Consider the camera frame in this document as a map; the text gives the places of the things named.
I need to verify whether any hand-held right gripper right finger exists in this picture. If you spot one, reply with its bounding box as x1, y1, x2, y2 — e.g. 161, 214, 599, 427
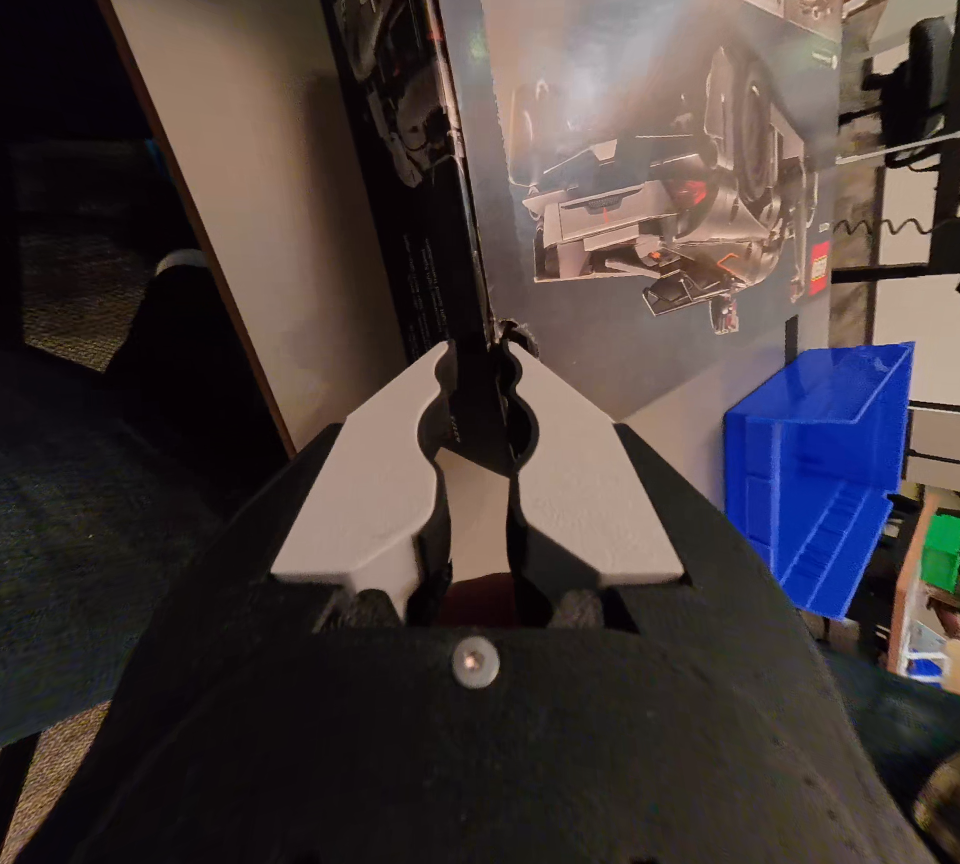
491, 341, 685, 629

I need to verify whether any wooden shelf unit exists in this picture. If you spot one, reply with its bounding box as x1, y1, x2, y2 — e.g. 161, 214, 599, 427
887, 495, 960, 694

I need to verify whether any dark lego set box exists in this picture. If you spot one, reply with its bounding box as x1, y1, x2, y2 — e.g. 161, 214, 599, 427
296, 0, 850, 484

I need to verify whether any black coiled cable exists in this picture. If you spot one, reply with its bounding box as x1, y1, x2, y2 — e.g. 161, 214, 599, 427
832, 217, 933, 240

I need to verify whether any green plastic bin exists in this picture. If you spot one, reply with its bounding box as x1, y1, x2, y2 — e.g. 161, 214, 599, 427
918, 513, 960, 595

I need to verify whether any black office chair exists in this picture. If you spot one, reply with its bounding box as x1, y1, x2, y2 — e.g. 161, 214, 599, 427
861, 16, 955, 169

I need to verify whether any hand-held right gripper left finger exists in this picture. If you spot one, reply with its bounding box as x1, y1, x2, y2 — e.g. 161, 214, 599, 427
270, 341, 459, 627

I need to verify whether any blue plastic storage bin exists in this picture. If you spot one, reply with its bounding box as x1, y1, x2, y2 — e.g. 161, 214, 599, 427
723, 342, 916, 619

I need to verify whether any black shoe with white sole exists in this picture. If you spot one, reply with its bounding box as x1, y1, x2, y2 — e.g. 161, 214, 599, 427
112, 247, 226, 385

